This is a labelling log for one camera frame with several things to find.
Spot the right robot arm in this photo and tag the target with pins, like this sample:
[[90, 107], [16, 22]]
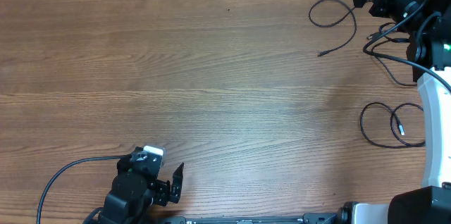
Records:
[[428, 24]]

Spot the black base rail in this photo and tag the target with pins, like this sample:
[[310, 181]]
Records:
[[307, 218]]

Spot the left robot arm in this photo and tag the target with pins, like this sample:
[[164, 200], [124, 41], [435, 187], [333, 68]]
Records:
[[137, 187]]

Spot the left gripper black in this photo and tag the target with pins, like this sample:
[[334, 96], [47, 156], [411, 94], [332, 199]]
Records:
[[161, 194]]

